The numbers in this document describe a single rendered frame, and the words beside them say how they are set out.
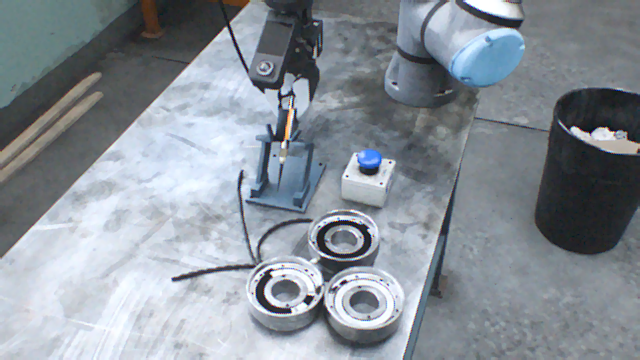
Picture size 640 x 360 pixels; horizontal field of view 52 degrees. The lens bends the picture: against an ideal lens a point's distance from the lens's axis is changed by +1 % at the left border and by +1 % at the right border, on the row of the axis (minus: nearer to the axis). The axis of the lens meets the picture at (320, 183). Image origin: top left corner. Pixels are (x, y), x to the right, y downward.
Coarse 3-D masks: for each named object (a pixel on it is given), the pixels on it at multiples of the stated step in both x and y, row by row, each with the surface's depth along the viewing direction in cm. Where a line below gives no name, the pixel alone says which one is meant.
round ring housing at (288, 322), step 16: (288, 256) 91; (256, 272) 90; (304, 272) 91; (320, 272) 89; (272, 288) 89; (288, 288) 91; (304, 288) 88; (256, 304) 86; (272, 304) 86; (288, 304) 86; (320, 304) 86; (272, 320) 84; (288, 320) 84; (304, 320) 85
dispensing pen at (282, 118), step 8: (288, 104) 103; (280, 112) 101; (288, 112) 101; (280, 120) 102; (280, 128) 102; (280, 136) 102; (288, 144) 104; (280, 152) 104; (280, 160) 104; (280, 168) 104; (280, 176) 104
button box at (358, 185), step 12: (348, 168) 105; (360, 168) 104; (384, 168) 105; (348, 180) 103; (360, 180) 103; (372, 180) 103; (384, 180) 103; (348, 192) 105; (360, 192) 104; (372, 192) 103; (384, 192) 103; (372, 204) 105
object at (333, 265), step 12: (324, 216) 98; (336, 216) 99; (348, 216) 99; (360, 216) 98; (312, 228) 96; (336, 228) 97; (348, 228) 97; (372, 228) 97; (312, 240) 95; (336, 240) 98; (348, 240) 98; (360, 240) 95; (372, 240) 95; (312, 252) 93; (348, 252) 93; (372, 252) 92; (324, 264) 92; (336, 264) 91; (348, 264) 91; (360, 264) 92
